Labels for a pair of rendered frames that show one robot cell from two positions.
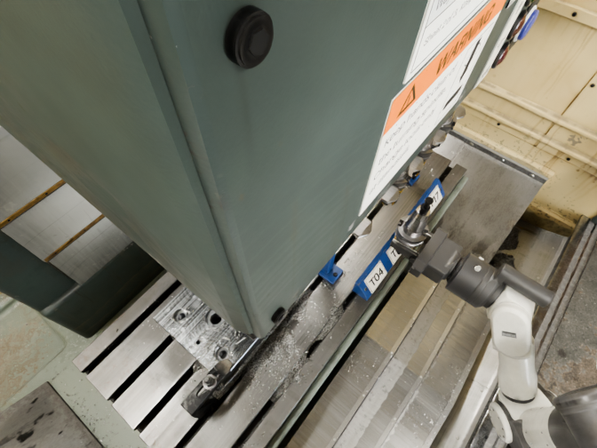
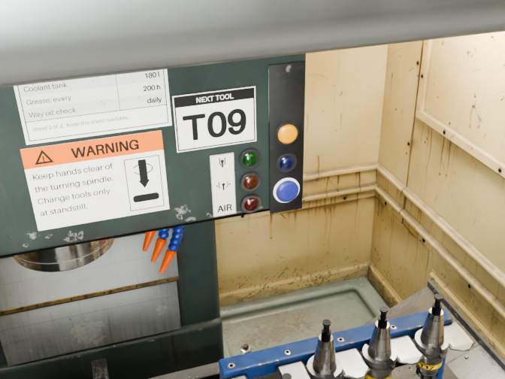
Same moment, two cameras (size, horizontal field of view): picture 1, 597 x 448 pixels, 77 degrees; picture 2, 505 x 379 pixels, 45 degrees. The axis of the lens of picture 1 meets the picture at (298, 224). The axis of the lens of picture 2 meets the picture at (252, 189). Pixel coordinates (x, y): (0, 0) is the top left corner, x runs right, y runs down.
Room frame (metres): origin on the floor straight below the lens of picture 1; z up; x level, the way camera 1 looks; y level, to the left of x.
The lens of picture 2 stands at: (-0.20, -0.60, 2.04)
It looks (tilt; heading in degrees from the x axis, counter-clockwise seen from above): 29 degrees down; 36
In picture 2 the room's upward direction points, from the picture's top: 1 degrees counter-clockwise
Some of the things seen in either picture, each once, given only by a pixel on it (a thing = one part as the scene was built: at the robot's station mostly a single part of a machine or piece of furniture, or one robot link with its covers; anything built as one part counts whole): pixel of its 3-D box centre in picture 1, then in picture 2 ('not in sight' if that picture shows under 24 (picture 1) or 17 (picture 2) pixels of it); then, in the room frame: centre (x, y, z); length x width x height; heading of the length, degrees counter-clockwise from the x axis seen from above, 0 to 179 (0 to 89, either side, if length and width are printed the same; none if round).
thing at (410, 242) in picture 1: (411, 230); not in sight; (0.38, -0.23, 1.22); 0.06 x 0.06 x 0.03
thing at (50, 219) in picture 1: (107, 176); (82, 265); (0.54, 0.47, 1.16); 0.48 x 0.05 x 0.51; 143
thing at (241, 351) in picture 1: (230, 305); not in sight; (0.30, 0.17, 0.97); 0.29 x 0.23 x 0.05; 143
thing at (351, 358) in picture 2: (409, 161); (352, 364); (0.58, -0.25, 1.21); 0.07 x 0.05 x 0.01; 53
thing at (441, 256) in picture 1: (449, 264); not in sight; (0.32, -0.31, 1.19); 0.13 x 0.12 x 0.10; 143
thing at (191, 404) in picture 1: (210, 387); not in sight; (0.10, 0.19, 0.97); 0.13 x 0.03 x 0.15; 143
